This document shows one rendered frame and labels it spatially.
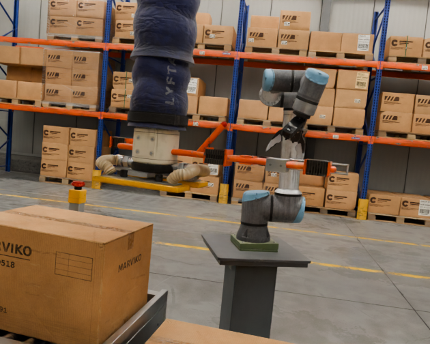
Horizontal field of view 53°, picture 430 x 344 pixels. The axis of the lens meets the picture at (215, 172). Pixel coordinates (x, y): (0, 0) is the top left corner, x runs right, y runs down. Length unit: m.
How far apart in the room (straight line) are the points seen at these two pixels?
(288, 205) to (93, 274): 1.17
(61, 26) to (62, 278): 8.62
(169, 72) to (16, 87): 8.95
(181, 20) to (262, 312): 1.60
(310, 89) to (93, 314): 1.13
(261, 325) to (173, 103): 1.43
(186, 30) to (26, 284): 1.08
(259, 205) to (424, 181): 8.35
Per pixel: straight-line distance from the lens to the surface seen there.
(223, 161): 1.51
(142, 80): 1.59
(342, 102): 8.83
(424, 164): 10.51
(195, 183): 1.64
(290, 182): 2.38
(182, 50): 1.59
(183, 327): 1.93
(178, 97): 1.58
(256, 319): 2.52
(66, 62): 9.84
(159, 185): 1.49
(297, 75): 1.82
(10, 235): 1.78
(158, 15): 1.59
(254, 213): 2.38
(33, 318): 1.80
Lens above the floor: 1.35
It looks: 5 degrees down
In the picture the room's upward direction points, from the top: 5 degrees clockwise
